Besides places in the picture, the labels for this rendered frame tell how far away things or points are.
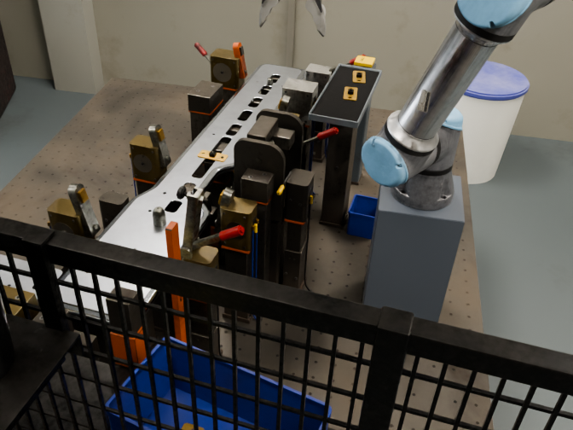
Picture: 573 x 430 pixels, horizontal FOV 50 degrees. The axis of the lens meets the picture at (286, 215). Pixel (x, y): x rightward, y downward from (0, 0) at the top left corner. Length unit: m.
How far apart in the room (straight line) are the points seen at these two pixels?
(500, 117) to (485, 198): 0.46
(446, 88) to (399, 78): 2.95
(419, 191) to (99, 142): 1.45
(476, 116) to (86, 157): 2.04
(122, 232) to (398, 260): 0.68
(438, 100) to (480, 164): 2.46
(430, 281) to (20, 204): 1.38
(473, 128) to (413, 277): 2.02
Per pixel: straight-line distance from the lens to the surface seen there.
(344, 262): 1.91
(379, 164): 1.31
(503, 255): 3.25
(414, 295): 1.62
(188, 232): 1.34
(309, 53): 4.12
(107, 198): 1.69
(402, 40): 4.05
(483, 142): 3.57
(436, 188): 1.47
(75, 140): 2.57
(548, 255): 3.35
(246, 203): 1.50
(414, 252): 1.53
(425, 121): 1.24
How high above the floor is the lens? 1.94
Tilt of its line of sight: 37 degrees down
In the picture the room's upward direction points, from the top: 3 degrees clockwise
